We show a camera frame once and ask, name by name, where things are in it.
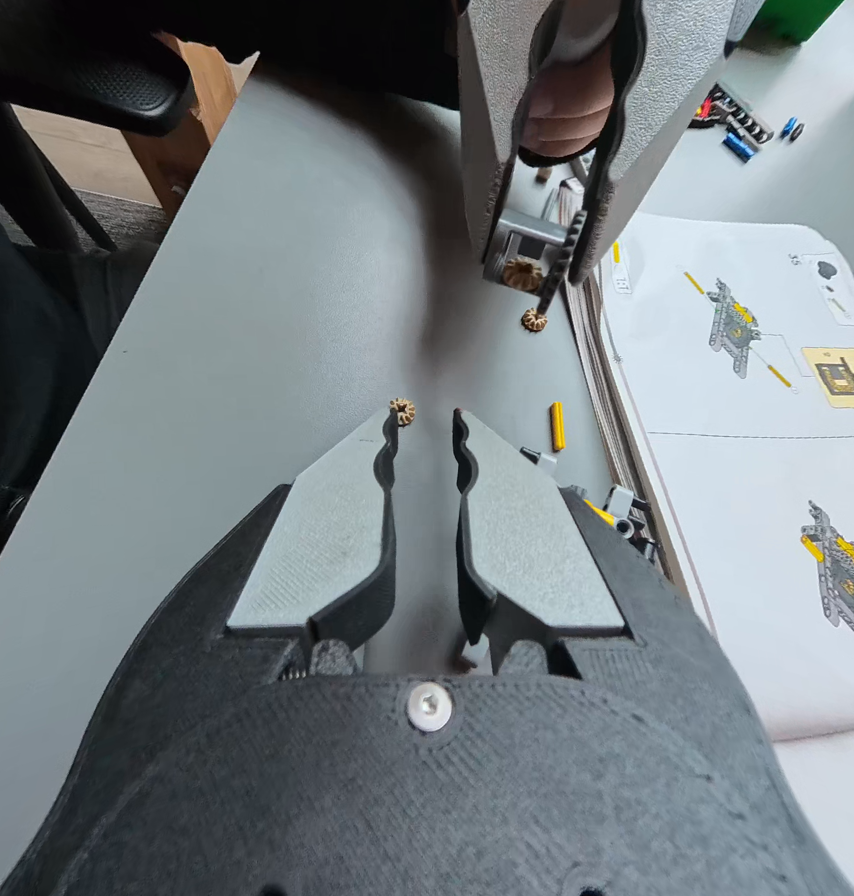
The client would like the person's left hand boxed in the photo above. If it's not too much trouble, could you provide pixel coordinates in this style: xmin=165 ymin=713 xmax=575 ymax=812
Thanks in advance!
xmin=519 ymin=38 xmax=622 ymax=161

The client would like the grey lego frame assembly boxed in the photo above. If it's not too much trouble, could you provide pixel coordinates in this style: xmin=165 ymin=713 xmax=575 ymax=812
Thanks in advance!
xmin=519 ymin=444 xmax=662 ymax=561

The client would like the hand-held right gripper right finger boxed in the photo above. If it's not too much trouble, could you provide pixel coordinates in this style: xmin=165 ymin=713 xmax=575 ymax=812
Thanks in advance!
xmin=452 ymin=408 xmax=627 ymax=674

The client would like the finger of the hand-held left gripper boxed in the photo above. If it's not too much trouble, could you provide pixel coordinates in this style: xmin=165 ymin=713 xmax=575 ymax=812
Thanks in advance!
xmin=569 ymin=0 xmax=741 ymax=286
xmin=457 ymin=0 xmax=555 ymax=263

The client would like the black mesh armrest chair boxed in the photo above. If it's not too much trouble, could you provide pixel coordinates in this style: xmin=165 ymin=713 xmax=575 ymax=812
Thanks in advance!
xmin=0 ymin=31 xmax=197 ymax=253

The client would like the lego instruction booklet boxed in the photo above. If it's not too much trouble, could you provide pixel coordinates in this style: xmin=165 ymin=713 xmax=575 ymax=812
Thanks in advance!
xmin=542 ymin=175 xmax=854 ymax=896

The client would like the pile of loose lego pieces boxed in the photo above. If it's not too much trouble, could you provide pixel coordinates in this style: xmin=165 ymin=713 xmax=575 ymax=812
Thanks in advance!
xmin=689 ymin=80 xmax=774 ymax=144

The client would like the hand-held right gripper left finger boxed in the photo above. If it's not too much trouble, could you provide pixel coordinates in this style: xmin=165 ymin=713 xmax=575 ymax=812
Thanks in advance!
xmin=226 ymin=409 xmax=402 ymax=657

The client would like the grey lego differential housing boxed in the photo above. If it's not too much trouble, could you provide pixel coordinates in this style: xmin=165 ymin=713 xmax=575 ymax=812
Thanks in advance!
xmin=483 ymin=206 xmax=589 ymax=309

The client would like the green plastic bin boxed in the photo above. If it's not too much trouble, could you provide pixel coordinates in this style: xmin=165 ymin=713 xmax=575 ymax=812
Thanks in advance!
xmin=752 ymin=0 xmax=848 ymax=44

